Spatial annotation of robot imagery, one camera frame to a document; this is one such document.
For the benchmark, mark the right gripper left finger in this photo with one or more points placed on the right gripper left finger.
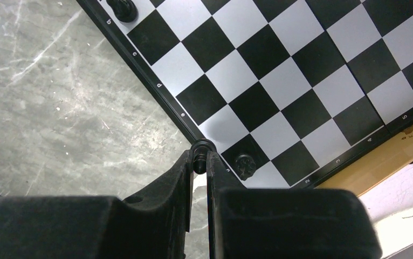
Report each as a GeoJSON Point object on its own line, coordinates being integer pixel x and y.
{"type": "Point", "coordinates": [151, 223]}

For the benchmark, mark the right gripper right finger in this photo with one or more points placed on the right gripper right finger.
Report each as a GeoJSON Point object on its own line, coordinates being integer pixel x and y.
{"type": "Point", "coordinates": [284, 223]}

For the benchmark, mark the black chess piece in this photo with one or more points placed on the black chess piece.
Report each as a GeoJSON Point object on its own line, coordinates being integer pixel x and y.
{"type": "Point", "coordinates": [200, 149]}

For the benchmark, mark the black rook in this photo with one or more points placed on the black rook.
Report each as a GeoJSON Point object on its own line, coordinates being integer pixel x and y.
{"type": "Point", "coordinates": [124, 10]}

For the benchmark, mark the black and white chessboard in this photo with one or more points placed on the black and white chessboard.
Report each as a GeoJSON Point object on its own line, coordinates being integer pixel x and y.
{"type": "Point", "coordinates": [306, 88]}

